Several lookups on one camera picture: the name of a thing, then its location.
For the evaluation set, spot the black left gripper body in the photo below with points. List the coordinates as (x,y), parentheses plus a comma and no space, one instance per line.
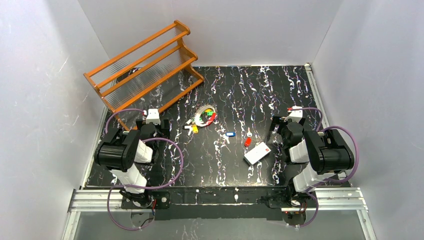
(162,127)

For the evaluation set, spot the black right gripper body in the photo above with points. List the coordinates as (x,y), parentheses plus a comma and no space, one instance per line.
(276,124)

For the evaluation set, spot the blue key tag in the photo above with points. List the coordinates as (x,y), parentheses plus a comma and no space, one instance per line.
(229,135)

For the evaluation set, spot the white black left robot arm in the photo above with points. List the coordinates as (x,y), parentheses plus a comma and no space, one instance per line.
(119,153)

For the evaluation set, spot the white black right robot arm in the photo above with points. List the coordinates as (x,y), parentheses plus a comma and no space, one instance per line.
(324,153)

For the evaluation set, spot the white card box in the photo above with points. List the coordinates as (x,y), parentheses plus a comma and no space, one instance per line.
(256,154)

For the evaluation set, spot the red tag key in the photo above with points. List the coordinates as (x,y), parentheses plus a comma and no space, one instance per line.
(248,138)

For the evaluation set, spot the yellow tag key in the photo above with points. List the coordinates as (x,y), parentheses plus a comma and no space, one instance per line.
(191,127)

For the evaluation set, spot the orange wooden shelf rack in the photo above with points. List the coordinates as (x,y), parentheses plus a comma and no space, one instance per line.
(136,72)

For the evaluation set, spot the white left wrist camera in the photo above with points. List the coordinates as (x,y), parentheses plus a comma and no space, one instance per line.
(153,117)

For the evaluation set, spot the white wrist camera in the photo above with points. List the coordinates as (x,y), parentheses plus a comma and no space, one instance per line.
(153,117)
(295,114)

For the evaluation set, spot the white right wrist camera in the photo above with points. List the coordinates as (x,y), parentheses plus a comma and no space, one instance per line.
(295,114)

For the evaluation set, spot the aluminium front rail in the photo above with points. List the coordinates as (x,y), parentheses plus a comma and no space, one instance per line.
(329,198)

